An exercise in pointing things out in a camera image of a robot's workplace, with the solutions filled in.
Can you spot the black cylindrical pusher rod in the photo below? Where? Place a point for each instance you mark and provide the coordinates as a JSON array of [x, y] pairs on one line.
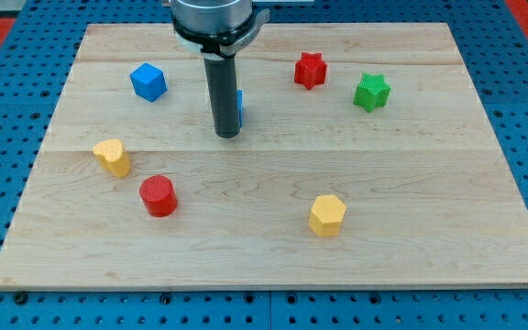
[[222, 86]]

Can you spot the red star block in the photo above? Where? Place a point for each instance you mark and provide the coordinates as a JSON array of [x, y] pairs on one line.
[[310, 70]]

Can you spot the green star block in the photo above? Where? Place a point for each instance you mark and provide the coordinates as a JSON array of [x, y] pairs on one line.
[[371, 92]]

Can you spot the blue block behind rod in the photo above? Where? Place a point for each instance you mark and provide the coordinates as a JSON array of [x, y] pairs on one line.
[[239, 104]]

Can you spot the blue cube block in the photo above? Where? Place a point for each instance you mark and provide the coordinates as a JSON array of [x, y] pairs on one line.
[[148, 82]]

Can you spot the red cylinder block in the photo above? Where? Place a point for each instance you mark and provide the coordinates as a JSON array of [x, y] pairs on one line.
[[158, 196]]

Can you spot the yellow heart block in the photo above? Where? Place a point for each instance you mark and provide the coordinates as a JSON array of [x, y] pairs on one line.
[[112, 156]]

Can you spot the wooden board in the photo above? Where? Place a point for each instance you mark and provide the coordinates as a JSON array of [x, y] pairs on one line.
[[430, 200]]

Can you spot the yellow hexagon block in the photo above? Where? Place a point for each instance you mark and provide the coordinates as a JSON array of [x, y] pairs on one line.
[[326, 215]]

